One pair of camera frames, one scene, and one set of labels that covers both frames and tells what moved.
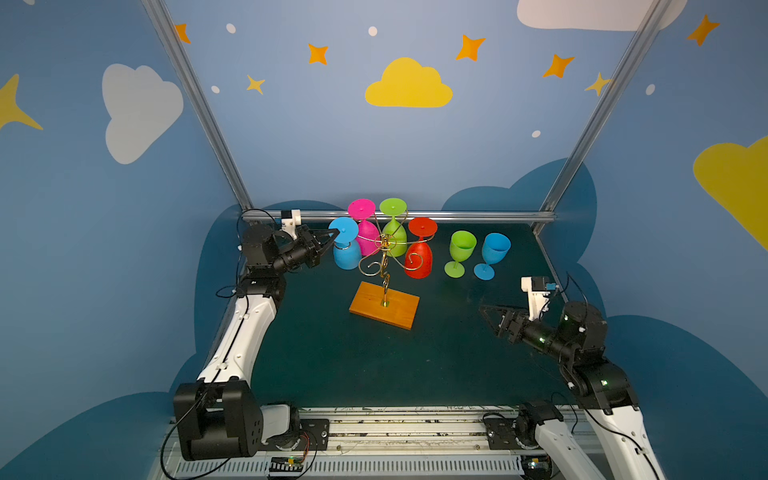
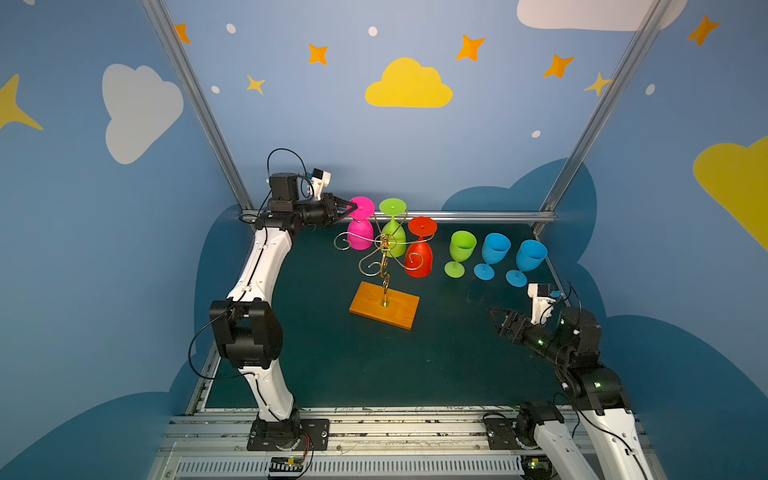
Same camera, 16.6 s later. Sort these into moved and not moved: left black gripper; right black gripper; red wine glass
Moved: left black gripper
Not moved: red wine glass; right black gripper
